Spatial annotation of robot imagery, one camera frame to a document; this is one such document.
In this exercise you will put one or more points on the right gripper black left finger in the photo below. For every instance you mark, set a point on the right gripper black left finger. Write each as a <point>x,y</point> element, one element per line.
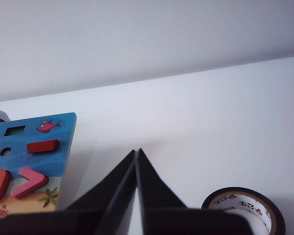
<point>117,191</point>

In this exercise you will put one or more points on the wooden shape puzzle board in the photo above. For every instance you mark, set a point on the wooden shape puzzle board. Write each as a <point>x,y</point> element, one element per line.
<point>39,162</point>

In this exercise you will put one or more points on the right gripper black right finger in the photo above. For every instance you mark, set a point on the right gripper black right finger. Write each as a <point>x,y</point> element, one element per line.
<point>153,186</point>

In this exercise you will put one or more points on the pink greater-than sign piece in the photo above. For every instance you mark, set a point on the pink greater-than sign piece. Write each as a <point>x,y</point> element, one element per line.
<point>35,180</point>

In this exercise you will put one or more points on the grey tape roll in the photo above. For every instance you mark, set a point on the grey tape roll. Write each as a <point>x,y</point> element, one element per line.
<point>0,114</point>

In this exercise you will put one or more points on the red minus sign piece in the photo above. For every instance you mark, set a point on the red minus sign piece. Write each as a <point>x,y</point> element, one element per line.
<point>42,146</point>

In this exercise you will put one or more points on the orange number ten piece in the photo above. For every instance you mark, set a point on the orange number ten piece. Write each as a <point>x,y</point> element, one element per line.
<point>1,180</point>

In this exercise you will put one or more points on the black tape roll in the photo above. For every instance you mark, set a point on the black tape roll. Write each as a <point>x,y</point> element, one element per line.
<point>280,220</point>

